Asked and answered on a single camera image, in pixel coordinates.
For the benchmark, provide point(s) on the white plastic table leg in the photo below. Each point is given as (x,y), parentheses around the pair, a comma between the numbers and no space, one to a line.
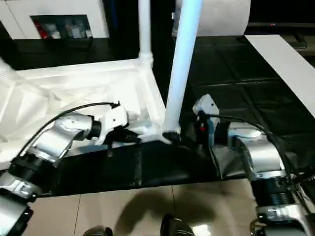
(145,32)
(183,61)
(5,68)

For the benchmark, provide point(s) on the white plastic table top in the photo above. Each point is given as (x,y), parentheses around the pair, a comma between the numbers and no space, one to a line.
(61,86)

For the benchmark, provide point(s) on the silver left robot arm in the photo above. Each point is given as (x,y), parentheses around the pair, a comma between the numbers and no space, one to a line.
(56,140)

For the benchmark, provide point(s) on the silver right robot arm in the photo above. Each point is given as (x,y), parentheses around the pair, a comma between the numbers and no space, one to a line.
(258,152)

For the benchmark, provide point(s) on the black work mat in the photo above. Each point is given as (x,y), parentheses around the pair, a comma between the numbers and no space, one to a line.
(246,73)

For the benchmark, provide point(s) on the black right robot foot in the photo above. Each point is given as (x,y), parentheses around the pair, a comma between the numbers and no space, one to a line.
(174,226)

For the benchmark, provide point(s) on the small white cup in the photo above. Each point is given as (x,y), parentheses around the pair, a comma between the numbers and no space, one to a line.
(55,35)
(87,33)

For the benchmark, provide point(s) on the black cabinet with gold label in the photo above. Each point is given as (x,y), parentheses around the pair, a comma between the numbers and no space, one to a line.
(128,22)

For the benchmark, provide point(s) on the printed glass jar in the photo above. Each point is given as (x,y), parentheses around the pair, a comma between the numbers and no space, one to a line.
(68,29)
(78,30)

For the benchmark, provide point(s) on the grey cushion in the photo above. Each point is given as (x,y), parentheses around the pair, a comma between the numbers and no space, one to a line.
(221,17)

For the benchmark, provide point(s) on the red bottle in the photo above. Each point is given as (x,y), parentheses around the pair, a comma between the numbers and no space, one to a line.
(40,30)

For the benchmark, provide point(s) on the black bar with red light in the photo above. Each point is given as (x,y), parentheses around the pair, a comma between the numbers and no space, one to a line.
(280,24)

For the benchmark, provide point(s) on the white sideboard with glass doors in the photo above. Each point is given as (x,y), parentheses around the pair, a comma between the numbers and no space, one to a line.
(61,9)

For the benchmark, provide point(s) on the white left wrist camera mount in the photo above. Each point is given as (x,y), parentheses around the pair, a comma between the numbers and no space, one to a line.
(115,118)

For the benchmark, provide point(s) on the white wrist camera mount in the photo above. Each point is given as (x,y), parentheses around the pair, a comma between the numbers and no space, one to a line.
(206,108)
(115,118)

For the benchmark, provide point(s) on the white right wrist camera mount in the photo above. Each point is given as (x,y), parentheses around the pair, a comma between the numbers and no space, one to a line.
(206,108)

